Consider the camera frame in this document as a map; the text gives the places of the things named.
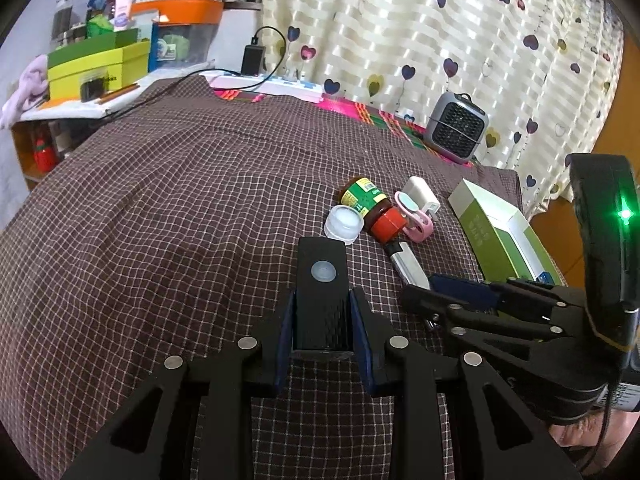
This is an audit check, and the black power adapter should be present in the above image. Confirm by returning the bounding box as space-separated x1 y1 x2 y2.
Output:
241 44 265 77

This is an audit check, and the black rectangular device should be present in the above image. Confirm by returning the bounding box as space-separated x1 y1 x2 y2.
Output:
293 236 354 362

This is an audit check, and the brown checkered tablecloth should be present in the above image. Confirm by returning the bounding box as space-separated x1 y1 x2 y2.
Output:
1 77 522 479

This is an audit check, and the blue usb stick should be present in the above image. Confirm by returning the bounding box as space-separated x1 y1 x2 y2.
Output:
536 271 556 285

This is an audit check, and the colourful striped cloth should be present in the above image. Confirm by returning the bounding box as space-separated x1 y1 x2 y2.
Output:
215 90 454 164

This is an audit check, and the green white cardboard box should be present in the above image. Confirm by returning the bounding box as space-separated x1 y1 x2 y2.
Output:
448 179 564 285

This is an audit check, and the heart pattern curtain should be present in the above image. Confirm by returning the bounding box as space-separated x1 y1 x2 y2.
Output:
262 0 625 216

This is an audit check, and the brown bottle red cap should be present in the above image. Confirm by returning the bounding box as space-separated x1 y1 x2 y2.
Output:
337 177 408 244

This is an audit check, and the white power strip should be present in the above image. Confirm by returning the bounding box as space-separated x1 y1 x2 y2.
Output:
203 70 323 103

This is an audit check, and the yellow green box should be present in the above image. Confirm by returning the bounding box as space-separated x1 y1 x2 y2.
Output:
47 29 151 100

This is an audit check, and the silver lighter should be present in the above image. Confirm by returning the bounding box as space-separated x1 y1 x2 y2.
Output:
384 240 431 290

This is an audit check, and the pink clip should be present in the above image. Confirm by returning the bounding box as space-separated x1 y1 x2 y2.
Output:
394 191 434 243

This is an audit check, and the grey mini heater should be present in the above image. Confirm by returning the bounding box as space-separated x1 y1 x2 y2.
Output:
423 91 489 164

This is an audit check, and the orange lid storage bin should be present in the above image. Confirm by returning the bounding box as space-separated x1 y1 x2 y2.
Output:
131 0 224 67

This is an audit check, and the wooden wardrobe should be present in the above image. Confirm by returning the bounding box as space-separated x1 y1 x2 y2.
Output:
529 44 640 291

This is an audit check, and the small white jar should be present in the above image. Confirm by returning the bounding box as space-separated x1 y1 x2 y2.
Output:
323 205 364 245

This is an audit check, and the right hand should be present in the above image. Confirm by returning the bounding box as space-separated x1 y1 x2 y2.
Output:
549 410 639 474

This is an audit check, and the black camera box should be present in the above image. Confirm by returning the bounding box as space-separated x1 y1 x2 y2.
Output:
568 153 639 356

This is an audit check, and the white charger plug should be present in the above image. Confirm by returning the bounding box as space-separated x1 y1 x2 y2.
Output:
401 176 440 216

